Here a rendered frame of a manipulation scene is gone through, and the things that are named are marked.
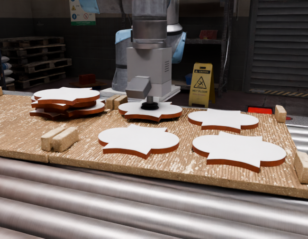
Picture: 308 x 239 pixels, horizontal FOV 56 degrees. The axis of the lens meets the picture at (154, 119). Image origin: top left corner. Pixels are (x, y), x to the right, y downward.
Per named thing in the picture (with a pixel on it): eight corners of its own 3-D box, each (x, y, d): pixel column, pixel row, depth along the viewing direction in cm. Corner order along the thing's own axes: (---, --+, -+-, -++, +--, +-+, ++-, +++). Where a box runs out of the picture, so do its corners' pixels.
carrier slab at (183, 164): (123, 108, 82) (123, 103, 81) (280, 121, 71) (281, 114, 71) (49, 163, 50) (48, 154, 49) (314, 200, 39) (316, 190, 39)
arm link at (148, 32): (159, 20, 58) (123, 20, 61) (158, 43, 60) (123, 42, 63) (171, 20, 65) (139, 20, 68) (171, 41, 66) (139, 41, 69)
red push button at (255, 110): (248, 111, 80) (248, 106, 80) (271, 113, 79) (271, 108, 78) (247, 118, 75) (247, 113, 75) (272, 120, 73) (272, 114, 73)
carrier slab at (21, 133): (2, 98, 92) (1, 93, 92) (123, 108, 82) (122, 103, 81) (-125, 138, 60) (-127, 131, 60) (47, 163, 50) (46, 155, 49)
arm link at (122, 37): (119, 61, 121) (118, 27, 117) (151, 62, 119) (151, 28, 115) (112, 64, 109) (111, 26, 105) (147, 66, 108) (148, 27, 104)
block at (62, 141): (71, 139, 56) (69, 125, 55) (79, 140, 55) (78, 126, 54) (52, 152, 50) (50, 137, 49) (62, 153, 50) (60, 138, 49)
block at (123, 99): (122, 104, 80) (122, 94, 79) (128, 104, 80) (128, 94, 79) (113, 110, 75) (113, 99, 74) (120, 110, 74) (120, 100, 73)
